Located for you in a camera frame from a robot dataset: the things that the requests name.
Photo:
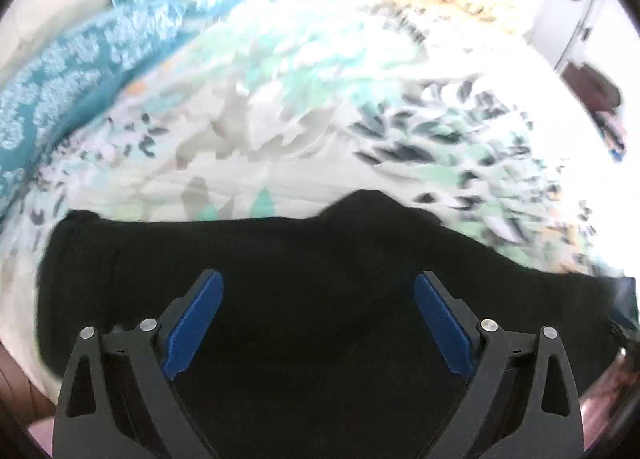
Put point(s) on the pink dotted pajama leg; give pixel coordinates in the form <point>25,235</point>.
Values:
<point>605,399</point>

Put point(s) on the dark brown cabinet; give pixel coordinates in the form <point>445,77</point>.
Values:
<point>597,93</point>

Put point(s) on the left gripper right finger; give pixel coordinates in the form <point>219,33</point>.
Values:
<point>520,398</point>

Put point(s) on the clothes pile in basket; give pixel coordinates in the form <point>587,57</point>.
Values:
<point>612,132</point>

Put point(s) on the floral bed sheet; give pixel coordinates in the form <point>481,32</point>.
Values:
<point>285,106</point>

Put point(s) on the black pants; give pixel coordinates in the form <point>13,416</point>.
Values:
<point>318,349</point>

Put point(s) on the white door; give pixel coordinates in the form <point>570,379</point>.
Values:
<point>593,31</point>

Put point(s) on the blue floral pillow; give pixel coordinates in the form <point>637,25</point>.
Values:
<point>79,73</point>

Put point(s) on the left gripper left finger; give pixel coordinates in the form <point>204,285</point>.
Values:
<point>117,398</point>

